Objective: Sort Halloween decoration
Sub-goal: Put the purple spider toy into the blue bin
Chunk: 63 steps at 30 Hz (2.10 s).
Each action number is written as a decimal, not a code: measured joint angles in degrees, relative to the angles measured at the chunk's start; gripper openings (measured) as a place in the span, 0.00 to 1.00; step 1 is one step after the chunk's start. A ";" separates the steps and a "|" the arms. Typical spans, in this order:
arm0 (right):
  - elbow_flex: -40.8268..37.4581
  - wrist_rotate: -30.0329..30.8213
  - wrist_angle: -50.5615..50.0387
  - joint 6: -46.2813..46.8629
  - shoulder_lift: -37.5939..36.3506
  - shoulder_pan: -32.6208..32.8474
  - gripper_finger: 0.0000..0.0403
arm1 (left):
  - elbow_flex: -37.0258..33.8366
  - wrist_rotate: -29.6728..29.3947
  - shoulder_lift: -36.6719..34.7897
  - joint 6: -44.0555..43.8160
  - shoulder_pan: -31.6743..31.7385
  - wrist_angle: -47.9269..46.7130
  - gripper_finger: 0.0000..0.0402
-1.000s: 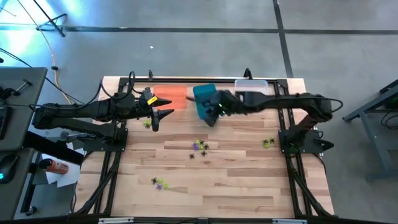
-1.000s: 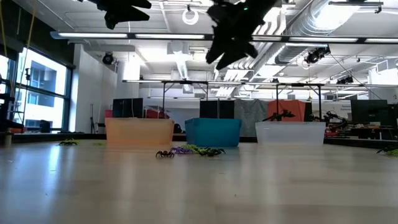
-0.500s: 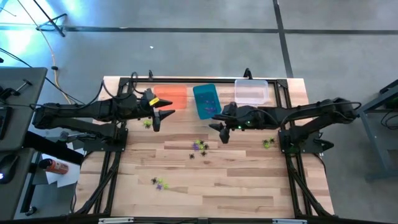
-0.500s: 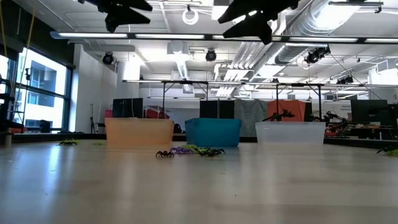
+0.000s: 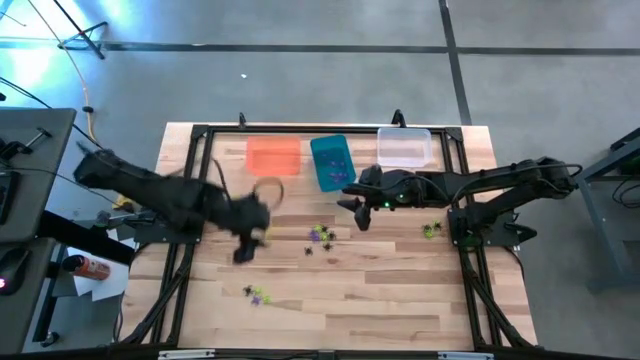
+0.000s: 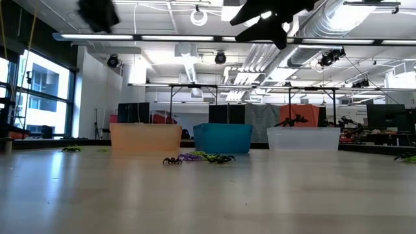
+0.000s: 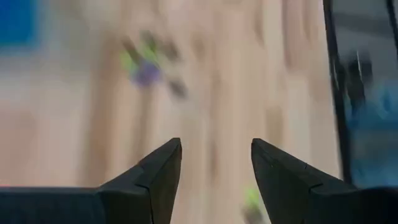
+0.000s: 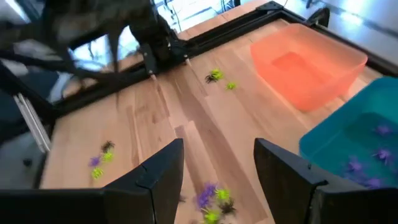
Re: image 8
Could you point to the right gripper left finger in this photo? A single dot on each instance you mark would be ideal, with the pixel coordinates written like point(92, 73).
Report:
point(93, 205)

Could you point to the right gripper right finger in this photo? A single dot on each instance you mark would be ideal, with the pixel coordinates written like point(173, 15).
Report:
point(311, 202)

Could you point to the teal plastic bin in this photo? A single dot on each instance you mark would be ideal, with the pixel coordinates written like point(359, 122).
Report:
point(326, 140)

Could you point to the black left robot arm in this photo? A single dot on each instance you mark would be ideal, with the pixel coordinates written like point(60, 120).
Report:
point(146, 18)

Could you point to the black caster wheel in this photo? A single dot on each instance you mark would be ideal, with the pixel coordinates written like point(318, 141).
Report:
point(27, 162)

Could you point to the orange plastic bin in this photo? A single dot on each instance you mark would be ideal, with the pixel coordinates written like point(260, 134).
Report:
point(311, 62)

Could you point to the black table clamp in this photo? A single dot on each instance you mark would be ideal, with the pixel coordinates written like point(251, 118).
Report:
point(320, 17)

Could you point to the silver metal bracket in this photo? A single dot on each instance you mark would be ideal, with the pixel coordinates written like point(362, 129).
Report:
point(31, 121)

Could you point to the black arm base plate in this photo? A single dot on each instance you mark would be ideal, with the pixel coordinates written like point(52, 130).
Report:
point(161, 46)

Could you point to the black aluminium table frame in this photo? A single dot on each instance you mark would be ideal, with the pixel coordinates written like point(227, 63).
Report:
point(224, 31)

